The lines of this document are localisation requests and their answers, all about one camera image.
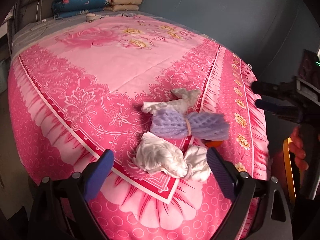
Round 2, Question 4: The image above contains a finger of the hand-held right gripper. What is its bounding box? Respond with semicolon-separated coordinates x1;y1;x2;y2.
251;80;297;98
255;98;303;122

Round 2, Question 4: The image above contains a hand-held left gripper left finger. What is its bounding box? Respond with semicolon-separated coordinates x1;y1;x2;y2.
29;149;115;240

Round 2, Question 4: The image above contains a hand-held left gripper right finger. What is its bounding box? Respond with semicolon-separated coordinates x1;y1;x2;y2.
206;147;293;240

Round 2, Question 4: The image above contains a yellow rimmed bin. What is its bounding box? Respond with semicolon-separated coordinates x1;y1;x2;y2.
272;137;298;208

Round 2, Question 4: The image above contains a large white bag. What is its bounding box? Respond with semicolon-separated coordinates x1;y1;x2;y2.
132;131;213;182

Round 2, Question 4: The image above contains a purple foam fruit net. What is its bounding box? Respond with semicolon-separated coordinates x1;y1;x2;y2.
151;107;230;141

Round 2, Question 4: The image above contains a white cloth bundle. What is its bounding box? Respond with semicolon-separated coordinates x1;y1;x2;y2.
141;88;202;115

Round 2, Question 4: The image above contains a person's right hand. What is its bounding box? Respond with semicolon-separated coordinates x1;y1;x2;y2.
290;126;309;172

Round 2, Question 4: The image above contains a pink floral bedsheet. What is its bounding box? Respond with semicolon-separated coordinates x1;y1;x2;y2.
7;14;272;240

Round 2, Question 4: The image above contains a small white crumpled cloth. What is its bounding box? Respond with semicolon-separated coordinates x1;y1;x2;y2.
86;12;102;22

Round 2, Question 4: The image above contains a blue floral folded quilt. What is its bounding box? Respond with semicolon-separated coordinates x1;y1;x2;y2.
51;0;113;19

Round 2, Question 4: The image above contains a grey upholstered headboard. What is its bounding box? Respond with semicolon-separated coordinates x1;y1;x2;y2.
12;0;125;29

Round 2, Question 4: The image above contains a white charging cable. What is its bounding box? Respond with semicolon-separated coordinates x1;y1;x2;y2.
30;0;48;32

